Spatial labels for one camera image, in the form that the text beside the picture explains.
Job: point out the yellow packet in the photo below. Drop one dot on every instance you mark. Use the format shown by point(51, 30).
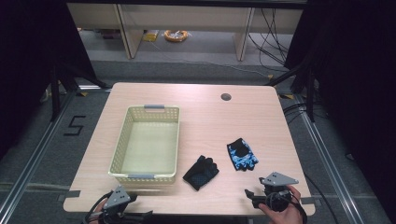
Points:
point(151, 35)

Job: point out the round grey table grommet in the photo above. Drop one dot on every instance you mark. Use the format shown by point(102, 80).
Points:
point(226, 96)

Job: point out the cream plastic basket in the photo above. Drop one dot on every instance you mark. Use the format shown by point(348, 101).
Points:
point(149, 146)

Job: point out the beige background desk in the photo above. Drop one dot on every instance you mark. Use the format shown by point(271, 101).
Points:
point(186, 15)

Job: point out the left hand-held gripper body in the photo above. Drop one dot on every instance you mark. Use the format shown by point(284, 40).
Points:
point(116, 198)

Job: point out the black metal stand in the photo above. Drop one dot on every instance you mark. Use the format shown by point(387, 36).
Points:
point(56, 93)
point(309, 93)

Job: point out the black curtain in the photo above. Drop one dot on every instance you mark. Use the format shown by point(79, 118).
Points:
point(28, 62)
point(358, 77)

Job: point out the yellow floor tape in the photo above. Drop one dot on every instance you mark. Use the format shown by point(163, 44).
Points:
point(83, 94)
point(287, 96)

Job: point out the person's right hand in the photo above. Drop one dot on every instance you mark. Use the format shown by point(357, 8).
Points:
point(288, 216)

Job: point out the metal floor rail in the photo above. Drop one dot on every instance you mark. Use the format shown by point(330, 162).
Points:
point(327, 161)
point(34, 158)

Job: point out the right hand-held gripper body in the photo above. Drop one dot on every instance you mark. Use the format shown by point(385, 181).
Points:
point(278, 194)

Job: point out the person's left hand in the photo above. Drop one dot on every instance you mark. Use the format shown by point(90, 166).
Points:
point(99, 209)

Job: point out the black fingerless glove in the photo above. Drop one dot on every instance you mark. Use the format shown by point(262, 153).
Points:
point(200, 173)

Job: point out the blue camouflage fingerless glove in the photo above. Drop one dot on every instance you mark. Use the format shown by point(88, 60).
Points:
point(244, 158)

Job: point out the grey tape strip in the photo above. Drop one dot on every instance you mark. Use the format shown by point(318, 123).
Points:
point(308, 200)

